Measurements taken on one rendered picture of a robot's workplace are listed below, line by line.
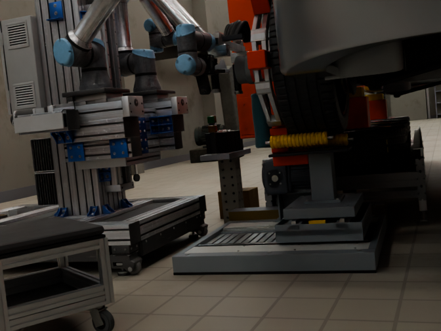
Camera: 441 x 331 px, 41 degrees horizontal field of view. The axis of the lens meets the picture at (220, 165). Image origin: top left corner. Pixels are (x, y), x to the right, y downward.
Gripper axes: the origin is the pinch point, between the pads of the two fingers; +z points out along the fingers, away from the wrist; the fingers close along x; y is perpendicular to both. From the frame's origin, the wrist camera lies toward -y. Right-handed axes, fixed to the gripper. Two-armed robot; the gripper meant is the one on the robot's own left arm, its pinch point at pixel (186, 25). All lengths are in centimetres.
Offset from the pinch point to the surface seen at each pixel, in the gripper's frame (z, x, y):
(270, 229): -46, 90, 106
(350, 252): -87, 149, 97
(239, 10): -25, 56, -4
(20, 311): -195, 95, 98
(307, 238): -79, 127, 97
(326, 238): -76, 134, 96
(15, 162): 107, -328, 128
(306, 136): -68, 119, 56
